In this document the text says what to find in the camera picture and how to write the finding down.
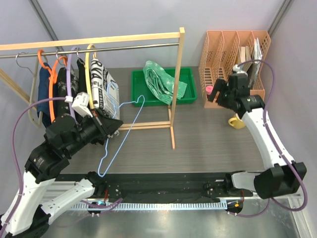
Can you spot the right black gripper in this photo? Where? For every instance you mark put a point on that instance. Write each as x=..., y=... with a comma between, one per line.
x=220, y=85

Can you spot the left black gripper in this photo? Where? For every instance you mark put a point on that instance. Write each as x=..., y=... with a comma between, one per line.
x=107, y=125

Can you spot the green white trousers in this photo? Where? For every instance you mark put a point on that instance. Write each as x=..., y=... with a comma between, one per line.
x=159, y=82

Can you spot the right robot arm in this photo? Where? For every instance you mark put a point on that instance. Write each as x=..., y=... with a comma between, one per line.
x=281, y=175

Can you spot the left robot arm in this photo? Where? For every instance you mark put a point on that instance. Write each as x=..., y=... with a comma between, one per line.
x=28, y=216

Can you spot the newspaper print trousers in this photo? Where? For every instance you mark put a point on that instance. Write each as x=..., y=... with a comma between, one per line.
x=105, y=90

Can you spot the black white patterned trousers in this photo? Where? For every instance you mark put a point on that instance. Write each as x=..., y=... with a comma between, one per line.
x=62, y=107

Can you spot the navy blue trousers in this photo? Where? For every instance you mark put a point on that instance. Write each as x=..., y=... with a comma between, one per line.
x=43, y=93

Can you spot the purple plastic hanger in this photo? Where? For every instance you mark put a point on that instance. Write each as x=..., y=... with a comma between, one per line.
x=69, y=85

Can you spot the yellow plastic hanger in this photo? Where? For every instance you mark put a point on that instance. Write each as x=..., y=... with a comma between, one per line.
x=88, y=79

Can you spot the orange plastic hanger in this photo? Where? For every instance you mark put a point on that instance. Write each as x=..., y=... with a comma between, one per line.
x=52, y=78

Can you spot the pink capped bottle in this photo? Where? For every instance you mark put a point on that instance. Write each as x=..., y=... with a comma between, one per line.
x=209, y=90

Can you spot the yellow mug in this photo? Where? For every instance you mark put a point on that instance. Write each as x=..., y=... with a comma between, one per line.
x=236, y=122

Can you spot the orange plastic file organizer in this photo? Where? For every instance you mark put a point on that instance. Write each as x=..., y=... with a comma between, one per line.
x=219, y=54

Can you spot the books in organizer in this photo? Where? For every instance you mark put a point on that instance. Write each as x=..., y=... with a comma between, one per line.
x=250, y=60

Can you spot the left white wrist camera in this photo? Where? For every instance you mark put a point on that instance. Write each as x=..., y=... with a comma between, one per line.
x=79, y=104

